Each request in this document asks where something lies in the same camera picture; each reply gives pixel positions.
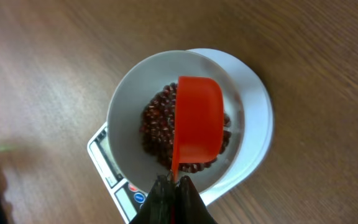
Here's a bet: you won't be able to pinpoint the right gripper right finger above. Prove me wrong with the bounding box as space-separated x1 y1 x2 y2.
175 175 217 224

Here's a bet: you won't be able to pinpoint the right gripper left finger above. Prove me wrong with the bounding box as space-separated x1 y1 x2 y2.
130 174 175 224

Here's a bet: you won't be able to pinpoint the red plastic measuring scoop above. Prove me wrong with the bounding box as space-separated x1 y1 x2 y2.
171 76 224 181

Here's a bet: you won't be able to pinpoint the white digital kitchen scale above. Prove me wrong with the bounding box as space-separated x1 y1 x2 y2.
87 49 274 223

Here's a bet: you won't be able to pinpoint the red beans in bowl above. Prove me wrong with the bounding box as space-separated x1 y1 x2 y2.
140 83 232 173

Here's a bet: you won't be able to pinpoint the white round bowl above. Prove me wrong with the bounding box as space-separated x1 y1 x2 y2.
107 49 246 193

